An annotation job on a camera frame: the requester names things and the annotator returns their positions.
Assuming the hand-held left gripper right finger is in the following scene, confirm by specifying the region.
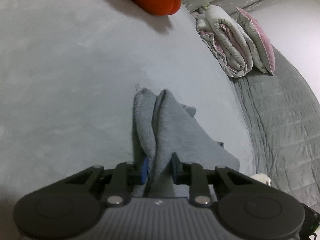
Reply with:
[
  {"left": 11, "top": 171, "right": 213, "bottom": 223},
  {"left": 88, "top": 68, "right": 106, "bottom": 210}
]
[{"left": 171, "top": 152, "right": 253, "bottom": 207}]

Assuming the grey pink pillow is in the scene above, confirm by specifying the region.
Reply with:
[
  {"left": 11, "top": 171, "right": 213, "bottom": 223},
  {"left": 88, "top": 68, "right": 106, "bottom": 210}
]
[{"left": 236, "top": 7, "right": 275, "bottom": 76}]

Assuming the grey knitted sweater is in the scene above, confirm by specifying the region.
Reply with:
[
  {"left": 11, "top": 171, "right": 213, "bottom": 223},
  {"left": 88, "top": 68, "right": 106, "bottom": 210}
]
[{"left": 131, "top": 85, "right": 241, "bottom": 199}]

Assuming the grey quilted bedspread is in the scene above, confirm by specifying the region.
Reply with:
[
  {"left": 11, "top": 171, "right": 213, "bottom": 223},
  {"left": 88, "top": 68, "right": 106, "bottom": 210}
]
[{"left": 234, "top": 46, "right": 320, "bottom": 210}]

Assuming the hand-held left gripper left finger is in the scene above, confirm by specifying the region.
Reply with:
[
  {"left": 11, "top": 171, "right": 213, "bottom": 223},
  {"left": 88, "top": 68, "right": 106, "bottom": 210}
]
[{"left": 67, "top": 156, "right": 150, "bottom": 207}]

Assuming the light grey bed sheet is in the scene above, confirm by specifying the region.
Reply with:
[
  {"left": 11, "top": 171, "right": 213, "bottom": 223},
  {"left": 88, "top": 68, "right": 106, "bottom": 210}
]
[{"left": 0, "top": 0, "right": 255, "bottom": 205}]

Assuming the folded grey pink quilt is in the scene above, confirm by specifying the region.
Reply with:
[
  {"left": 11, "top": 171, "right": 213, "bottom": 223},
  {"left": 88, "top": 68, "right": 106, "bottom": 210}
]
[{"left": 196, "top": 5, "right": 254, "bottom": 78}]

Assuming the small white object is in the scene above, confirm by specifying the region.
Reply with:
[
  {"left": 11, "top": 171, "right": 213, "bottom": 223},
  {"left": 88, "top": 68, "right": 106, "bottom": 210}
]
[{"left": 251, "top": 173, "right": 272, "bottom": 187}]

